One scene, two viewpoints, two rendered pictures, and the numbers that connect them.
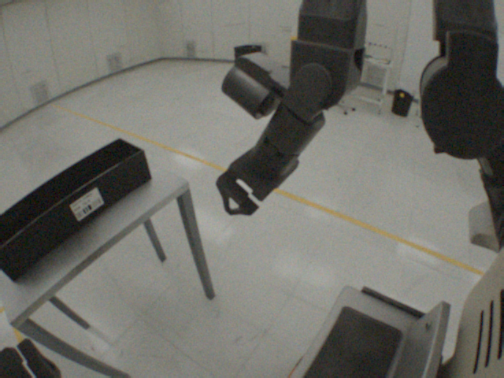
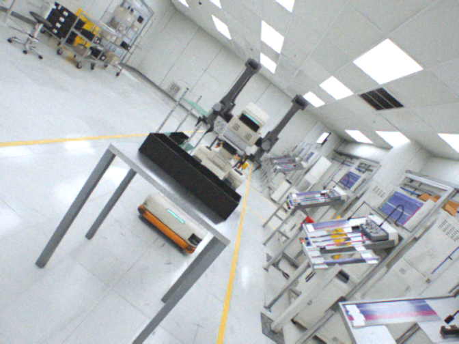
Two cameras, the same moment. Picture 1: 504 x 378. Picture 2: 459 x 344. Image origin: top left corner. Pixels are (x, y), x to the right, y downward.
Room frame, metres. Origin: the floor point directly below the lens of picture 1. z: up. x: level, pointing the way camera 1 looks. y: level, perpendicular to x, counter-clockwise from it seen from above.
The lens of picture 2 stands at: (1.09, 1.80, 1.26)
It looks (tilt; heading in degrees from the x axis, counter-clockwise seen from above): 11 degrees down; 236
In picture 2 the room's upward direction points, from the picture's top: 38 degrees clockwise
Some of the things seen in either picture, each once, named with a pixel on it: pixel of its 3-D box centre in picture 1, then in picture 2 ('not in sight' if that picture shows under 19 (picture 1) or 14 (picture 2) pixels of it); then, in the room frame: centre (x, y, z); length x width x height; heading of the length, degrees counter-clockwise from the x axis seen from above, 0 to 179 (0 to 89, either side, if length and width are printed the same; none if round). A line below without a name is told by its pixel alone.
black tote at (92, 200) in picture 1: (64, 201); (192, 174); (0.44, 0.57, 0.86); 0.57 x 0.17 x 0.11; 144
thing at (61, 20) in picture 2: not in sight; (62, 26); (2.05, -5.77, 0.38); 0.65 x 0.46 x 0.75; 150
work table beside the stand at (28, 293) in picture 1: (115, 277); (143, 237); (0.46, 0.59, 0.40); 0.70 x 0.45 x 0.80; 145
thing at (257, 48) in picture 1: (248, 58); not in sight; (5.73, 0.07, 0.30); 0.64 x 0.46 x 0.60; 150
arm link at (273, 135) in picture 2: not in sight; (283, 122); (-0.10, 0.17, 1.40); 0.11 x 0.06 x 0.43; 145
